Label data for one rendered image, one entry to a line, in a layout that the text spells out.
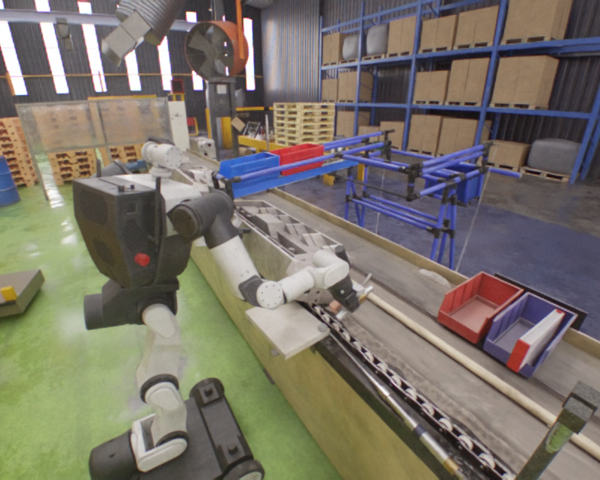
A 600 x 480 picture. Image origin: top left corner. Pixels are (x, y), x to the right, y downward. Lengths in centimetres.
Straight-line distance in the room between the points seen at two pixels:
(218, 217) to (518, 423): 108
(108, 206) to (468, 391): 121
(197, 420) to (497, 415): 132
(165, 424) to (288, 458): 66
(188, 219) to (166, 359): 64
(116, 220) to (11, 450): 175
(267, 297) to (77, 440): 160
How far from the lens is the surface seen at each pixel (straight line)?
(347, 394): 120
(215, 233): 79
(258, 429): 188
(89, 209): 91
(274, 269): 137
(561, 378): 142
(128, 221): 84
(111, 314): 107
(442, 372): 122
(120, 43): 781
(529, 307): 157
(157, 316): 107
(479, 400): 119
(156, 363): 124
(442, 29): 1161
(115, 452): 159
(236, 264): 80
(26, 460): 225
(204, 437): 171
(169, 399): 132
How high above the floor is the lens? 160
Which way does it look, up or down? 25 degrees down
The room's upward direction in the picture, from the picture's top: straight up
